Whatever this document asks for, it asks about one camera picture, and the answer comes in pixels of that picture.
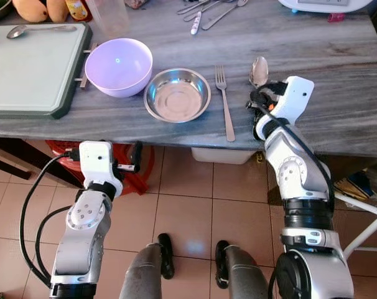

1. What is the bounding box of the steel fork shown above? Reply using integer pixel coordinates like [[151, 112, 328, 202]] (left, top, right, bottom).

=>
[[215, 66, 236, 143]]

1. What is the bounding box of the white plastic container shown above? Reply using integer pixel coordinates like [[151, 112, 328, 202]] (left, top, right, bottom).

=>
[[190, 147, 258, 165]]

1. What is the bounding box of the stainless steel bowl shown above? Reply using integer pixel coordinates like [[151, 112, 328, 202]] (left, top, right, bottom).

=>
[[143, 68, 212, 123]]

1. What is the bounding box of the steel cutlery piece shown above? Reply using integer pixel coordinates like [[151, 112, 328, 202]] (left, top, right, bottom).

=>
[[176, 0, 209, 16], [183, 0, 231, 22], [200, 0, 249, 31]]

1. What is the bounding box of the lilac plastic bowl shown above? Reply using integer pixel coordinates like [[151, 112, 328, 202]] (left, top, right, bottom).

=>
[[85, 38, 154, 98]]

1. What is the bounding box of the dark wooden furniture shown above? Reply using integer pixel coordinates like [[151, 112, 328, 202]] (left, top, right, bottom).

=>
[[0, 138, 74, 189]]

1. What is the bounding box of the white kitchen appliance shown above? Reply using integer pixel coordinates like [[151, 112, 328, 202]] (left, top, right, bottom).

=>
[[277, 0, 376, 15]]

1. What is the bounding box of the grey robot left leg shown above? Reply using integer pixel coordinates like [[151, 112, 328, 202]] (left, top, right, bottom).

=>
[[119, 233, 175, 299]]

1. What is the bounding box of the grey robot leg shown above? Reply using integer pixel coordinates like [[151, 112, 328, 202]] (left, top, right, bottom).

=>
[[215, 240, 271, 299], [119, 233, 175, 299]]

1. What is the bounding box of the yellow blue bag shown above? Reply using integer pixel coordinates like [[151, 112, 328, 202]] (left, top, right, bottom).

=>
[[335, 168, 377, 203]]

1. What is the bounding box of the white green-rimmed cutting board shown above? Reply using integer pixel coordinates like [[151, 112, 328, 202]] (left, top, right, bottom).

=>
[[0, 22, 99, 120]]

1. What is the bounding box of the clear plastic cup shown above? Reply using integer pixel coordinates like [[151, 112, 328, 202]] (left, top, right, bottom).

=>
[[86, 0, 132, 38]]

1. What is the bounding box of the orange red packet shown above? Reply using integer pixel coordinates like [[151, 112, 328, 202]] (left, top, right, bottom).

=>
[[65, 0, 93, 22]]

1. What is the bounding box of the grey robot right leg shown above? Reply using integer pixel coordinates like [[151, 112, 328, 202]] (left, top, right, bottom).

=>
[[215, 240, 271, 299]]

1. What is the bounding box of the long steel spoon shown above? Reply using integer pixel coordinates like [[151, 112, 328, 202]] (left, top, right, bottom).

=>
[[6, 24, 78, 40]]

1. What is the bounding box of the yellow mango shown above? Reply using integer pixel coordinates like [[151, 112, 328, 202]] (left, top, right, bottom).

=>
[[12, 0, 51, 23], [47, 0, 70, 22]]

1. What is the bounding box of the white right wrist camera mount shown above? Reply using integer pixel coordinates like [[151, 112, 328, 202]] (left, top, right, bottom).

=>
[[272, 76, 315, 124]]

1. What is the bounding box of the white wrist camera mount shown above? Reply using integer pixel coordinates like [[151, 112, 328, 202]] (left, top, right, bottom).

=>
[[272, 76, 315, 124], [78, 141, 124, 188]]

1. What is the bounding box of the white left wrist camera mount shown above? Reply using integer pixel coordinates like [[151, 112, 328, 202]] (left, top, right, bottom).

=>
[[78, 141, 124, 188]]

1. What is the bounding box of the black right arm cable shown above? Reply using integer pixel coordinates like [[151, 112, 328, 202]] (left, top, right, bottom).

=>
[[249, 98, 336, 209]]

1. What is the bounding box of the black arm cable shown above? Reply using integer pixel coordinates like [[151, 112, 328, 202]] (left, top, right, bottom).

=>
[[19, 149, 83, 288], [249, 98, 336, 209]]

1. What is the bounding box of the white-handled utensil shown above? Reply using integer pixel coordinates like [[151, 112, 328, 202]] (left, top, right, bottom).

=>
[[190, 9, 205, 36]]

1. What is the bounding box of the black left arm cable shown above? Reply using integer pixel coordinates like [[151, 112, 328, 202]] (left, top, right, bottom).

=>
[[19, 149, 83, 288]]

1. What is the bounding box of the white metal frame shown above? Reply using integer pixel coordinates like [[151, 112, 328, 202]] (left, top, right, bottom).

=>
[[333, 190, 377, 262]]

